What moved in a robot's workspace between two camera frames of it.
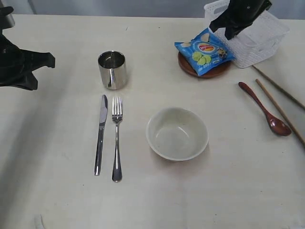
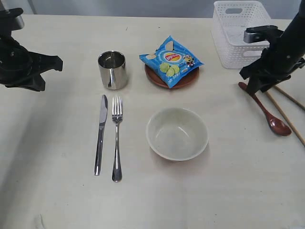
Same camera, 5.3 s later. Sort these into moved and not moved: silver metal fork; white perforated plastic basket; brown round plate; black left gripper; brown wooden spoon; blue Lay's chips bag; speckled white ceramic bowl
Moved: black left gripper; brown round plate; white perforated plastic basket; blue Lay's chips bag
Not moved: silver metal fork; speckled white ceramic bowl; brown wooden spoon
